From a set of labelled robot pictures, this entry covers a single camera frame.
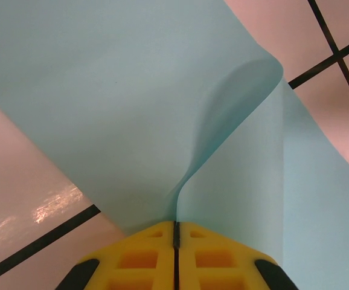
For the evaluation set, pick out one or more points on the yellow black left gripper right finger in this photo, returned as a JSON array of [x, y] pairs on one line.
[[222, 259]]

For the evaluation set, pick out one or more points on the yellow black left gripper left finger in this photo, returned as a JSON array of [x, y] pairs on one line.
[[132, 259]]

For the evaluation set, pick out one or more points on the light blue cloth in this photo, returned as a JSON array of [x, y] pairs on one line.
[[102, 90]]

